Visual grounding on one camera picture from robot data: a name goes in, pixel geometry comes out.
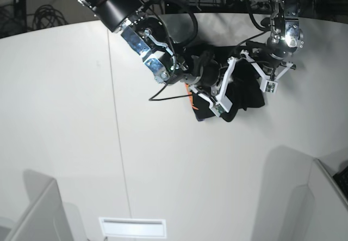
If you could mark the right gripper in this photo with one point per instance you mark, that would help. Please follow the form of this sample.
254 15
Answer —
210 80

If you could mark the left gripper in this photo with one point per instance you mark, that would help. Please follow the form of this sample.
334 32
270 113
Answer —
266 69

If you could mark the black T-shirt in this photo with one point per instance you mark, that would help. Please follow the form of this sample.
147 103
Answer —
250 95

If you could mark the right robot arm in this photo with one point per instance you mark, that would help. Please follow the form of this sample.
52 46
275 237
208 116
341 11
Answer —
169 62

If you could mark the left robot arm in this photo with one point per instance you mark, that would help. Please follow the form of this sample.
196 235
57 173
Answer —
280 37

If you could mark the white power strip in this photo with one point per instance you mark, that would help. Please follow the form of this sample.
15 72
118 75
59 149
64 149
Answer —
225 3

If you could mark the black keyboard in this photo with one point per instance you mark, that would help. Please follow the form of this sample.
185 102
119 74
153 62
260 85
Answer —
341 179

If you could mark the white partition panel right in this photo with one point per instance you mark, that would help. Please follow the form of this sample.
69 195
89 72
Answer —
317 210

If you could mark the white partition panel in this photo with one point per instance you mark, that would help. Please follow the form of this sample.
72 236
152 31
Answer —
317 210
32 208

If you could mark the white partition panel left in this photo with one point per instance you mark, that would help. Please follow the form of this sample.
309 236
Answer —
32 208

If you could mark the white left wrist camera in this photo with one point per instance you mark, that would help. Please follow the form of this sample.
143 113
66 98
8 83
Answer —
268 86

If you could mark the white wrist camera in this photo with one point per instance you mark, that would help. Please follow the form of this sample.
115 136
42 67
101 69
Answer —
221 107
268 86

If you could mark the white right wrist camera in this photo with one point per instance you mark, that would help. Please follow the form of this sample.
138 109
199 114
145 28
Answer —
221 107

